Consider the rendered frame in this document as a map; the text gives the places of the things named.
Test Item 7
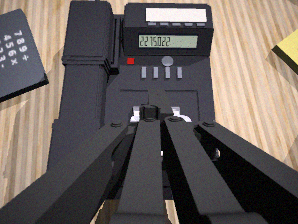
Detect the black desk phone body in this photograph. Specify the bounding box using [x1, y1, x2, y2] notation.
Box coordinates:
[104, 2, 216, 125]

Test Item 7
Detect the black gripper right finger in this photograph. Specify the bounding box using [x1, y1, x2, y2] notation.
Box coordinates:
[156, 89, 298, 224]

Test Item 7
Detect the black telephone handset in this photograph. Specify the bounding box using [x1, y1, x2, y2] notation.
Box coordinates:
[46, 0, 116, 172]

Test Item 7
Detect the dark grey pocket calculator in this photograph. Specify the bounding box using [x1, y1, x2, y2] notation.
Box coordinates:
[0, 9, 49, 103]

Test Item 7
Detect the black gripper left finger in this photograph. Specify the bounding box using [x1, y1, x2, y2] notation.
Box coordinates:
[0, 89, 166, 224]

